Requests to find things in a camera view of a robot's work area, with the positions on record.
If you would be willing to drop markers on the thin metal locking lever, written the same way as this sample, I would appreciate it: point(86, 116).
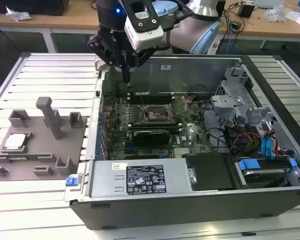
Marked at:
point(142, 101)

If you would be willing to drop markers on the silver CPU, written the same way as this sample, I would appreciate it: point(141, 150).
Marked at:
point(15, 141)

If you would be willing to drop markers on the CPU socket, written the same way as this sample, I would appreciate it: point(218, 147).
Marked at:
point(157, 110)

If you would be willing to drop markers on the wooden desk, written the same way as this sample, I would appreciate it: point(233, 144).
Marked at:
point(65, 21)

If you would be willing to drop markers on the black computer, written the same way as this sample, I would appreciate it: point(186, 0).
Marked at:
point(40, 6)

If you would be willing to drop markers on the black RAM slot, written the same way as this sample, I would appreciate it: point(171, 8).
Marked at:
point(155, 124)
point(155, 129)
point(152, 95)
point(152, 100)

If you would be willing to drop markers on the crumpled white paper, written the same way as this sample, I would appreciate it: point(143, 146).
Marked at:
point(18, 15)

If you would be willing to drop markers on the round coin cell battery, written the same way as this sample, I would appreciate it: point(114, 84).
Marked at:
point(188, 100)

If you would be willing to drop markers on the black tower box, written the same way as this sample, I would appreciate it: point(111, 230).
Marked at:
point(223, 7)

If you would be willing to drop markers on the black graphics card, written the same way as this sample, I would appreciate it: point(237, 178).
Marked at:
point(152, 137)

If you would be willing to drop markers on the green motherboard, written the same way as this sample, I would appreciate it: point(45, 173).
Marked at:
point(190, 117)

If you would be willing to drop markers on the small black box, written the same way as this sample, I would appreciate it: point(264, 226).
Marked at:
point(246, 11)

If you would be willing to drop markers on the silver metal drive cage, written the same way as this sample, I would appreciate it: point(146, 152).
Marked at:
point(227, 102)

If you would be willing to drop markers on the grey parts rack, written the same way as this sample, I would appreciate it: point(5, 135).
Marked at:
point(40, 150)

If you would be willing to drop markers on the silver chipset heatsink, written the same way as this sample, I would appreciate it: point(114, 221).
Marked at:
point(182, 152)

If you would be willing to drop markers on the silver power supply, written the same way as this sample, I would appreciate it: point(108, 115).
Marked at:
point(102, 180)

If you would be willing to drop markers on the green RAM stick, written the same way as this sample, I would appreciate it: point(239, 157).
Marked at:
point(22, 157)

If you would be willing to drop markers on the clear plastic bag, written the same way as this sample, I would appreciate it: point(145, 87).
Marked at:
point(275, 13)

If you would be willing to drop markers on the blue case latch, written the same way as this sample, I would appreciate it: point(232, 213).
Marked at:
point(71, 180)

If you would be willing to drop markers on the black plastic shroud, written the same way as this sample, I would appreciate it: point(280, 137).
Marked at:
point(207, 172)

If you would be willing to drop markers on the black open PC case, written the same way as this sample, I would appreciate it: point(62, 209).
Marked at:
point(190, 210)

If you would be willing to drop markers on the hard disk in blue carrier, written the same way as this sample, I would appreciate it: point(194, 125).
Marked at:
point(262, 173)

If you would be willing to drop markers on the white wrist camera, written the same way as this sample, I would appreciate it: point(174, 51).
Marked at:
point(145, 37)

